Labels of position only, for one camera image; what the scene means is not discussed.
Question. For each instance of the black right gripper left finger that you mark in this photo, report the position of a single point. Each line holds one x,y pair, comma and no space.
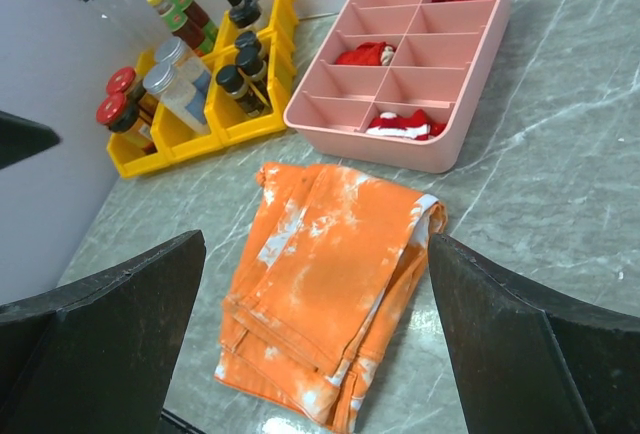
97,355

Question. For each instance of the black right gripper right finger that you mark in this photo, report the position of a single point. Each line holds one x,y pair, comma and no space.
527,358

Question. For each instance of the red lid sauce jar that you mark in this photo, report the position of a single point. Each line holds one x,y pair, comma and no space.
125,118

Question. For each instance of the dark brown jar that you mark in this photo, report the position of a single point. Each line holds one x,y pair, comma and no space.
238,89

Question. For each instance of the silver lid glass jar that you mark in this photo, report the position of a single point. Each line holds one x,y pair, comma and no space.
189,64

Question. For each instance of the dark spice jar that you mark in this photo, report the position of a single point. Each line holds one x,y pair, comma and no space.
253,66

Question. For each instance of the sauce bottle green label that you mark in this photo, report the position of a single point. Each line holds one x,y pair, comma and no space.
181,26

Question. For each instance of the sauce bottle yellow cap back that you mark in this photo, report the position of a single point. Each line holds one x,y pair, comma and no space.
197,14

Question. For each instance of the dark spice shaker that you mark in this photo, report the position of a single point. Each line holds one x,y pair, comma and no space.
249,39

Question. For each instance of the brown spice jar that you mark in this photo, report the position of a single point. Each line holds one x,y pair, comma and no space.
247,15

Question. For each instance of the orange tie-dye cloth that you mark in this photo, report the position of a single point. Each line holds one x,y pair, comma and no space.
331,262

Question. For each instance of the red white sock bottom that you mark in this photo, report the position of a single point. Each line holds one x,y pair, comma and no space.
419,126

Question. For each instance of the yellow plastic bin organizer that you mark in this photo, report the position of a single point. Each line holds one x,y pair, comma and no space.
177,143

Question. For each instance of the pink divided tray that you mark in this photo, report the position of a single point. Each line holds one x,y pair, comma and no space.
444,53

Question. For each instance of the red sock middle compartment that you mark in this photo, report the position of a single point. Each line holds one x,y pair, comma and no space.
368,54

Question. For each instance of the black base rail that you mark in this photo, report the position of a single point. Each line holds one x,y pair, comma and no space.
170,423

